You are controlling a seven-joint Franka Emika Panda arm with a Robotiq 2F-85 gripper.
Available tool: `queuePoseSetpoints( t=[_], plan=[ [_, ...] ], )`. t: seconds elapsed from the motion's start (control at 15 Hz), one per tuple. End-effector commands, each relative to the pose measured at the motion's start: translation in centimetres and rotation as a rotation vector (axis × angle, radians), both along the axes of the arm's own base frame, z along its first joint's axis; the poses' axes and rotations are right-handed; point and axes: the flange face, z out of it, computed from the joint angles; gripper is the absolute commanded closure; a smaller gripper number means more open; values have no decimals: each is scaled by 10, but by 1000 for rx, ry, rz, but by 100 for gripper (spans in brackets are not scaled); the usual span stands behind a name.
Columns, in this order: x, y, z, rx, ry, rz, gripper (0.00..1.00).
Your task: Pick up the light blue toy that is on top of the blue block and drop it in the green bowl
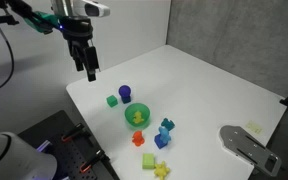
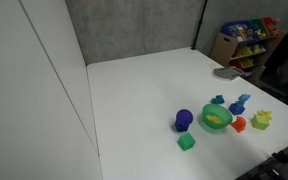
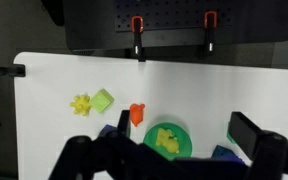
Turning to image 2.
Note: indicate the light blue toy figure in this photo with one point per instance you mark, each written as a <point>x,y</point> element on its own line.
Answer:
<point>243,98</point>

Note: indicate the black robot base board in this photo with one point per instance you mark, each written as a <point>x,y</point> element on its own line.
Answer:
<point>280,166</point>

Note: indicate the dark blue block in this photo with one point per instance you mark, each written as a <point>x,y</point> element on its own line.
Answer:
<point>180,128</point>

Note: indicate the teal green block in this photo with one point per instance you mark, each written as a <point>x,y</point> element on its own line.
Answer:
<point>186,141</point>

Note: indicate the teal toy figure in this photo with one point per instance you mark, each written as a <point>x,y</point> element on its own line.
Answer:
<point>218,99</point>

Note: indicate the yellow toy in bowl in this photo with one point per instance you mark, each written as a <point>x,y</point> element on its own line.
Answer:
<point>214,119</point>

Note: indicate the green plastic bowl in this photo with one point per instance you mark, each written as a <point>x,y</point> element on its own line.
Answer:
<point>222,112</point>

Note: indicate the wooden toy shelf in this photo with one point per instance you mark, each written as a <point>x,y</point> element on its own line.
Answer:
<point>223,48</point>

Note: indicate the orange toy figure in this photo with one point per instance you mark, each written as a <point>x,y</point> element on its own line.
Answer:
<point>239,124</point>

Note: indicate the lime green block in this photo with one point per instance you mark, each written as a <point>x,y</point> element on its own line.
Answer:
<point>259,123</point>

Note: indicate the yellow spiky toy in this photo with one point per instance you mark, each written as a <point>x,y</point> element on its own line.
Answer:
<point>264,114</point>

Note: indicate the black vertical pole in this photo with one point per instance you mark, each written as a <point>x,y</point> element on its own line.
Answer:
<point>199,25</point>

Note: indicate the grey metal mounting plate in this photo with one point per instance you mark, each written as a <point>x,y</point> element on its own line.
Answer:
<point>228,73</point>

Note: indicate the blue storage bin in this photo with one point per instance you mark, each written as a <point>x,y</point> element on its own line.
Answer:
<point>237,28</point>

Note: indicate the green storage bin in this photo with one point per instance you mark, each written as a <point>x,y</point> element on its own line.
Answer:
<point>259,24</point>

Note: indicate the red storage bin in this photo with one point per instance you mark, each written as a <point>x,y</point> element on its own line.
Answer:
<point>270,22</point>

